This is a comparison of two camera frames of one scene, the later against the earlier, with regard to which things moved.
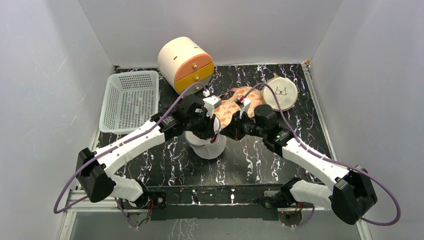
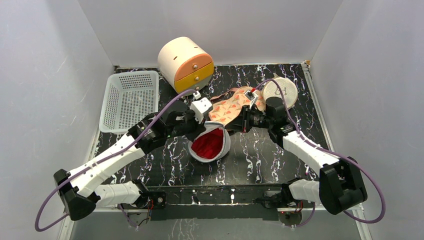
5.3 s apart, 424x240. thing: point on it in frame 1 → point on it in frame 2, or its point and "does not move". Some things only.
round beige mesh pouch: [285, 91] does not move
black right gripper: [237, 125] → [243, 119]
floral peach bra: [224, 114] does not move
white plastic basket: [130, 99] does not move
